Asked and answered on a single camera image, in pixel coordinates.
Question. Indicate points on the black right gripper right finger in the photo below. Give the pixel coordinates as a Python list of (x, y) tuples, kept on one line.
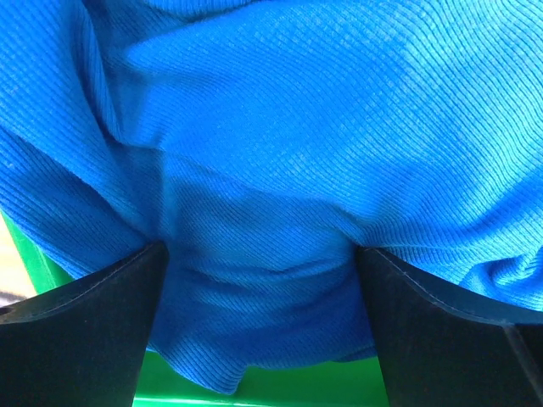
[(441, 345)]

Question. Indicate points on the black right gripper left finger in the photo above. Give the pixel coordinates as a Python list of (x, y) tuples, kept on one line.
[(83, 343)]

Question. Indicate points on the bright blue ribbed tank top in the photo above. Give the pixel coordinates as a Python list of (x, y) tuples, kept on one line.
[(262, 141)]

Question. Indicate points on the green plastic tray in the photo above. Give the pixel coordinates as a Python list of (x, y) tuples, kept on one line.
[(27, 271)]

